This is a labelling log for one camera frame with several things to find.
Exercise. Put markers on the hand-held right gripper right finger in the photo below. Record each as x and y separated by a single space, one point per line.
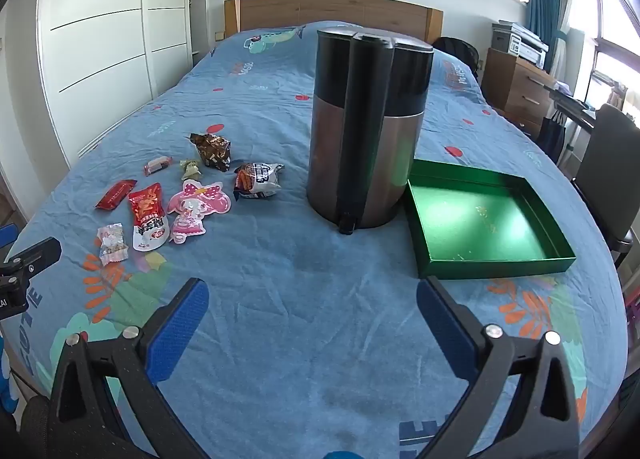
445 329

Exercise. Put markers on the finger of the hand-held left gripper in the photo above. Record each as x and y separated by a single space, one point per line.
37 251
5 236

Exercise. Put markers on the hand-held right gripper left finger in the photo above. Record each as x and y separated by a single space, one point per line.
180 329

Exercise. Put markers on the small clear candy packet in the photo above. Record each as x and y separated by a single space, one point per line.
112 244

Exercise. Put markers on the green shallow box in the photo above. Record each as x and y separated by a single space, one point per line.
475 219

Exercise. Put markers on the red and white snack packet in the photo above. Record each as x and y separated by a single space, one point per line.
147 219

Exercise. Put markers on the pink cartoon snack packet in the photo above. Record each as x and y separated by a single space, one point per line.
192 209

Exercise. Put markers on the small pink white candy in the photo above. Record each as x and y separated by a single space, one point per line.
157 165

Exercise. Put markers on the small green gold candy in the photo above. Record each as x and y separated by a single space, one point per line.
190 170

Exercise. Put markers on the black orange white snack bag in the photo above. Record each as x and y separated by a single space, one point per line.
257 181

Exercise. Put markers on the brown foil chocolate wrapper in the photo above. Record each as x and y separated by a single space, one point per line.
212 151

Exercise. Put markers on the blue printed bedsheet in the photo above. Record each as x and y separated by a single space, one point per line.
300 314

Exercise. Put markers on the dark hanging bag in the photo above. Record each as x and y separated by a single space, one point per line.
550 139

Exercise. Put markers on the white wardrobe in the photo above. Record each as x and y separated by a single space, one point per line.
100 39

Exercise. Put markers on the black office chair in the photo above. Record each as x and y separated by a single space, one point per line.
610 164

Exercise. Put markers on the wooden dresser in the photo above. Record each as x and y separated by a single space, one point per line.
515 84

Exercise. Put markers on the cluttered desk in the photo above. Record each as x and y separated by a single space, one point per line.
570 106

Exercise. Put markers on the black backpack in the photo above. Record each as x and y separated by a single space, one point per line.
457 51

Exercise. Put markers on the white printer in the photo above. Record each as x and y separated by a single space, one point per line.
530 51

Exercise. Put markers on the wooden headboard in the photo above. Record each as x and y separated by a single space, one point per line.
325 11

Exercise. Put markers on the window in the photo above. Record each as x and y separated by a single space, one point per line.
615 29

